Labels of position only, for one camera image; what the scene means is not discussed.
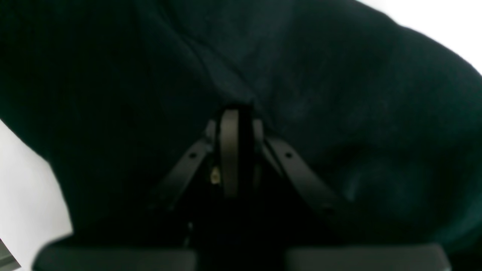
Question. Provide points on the black T-shirt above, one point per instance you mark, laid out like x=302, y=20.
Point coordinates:
x=111, y=93

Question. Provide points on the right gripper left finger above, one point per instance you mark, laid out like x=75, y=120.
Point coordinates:
x=153, y=233

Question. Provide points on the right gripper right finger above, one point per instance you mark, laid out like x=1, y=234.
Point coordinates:
x=339, y=216

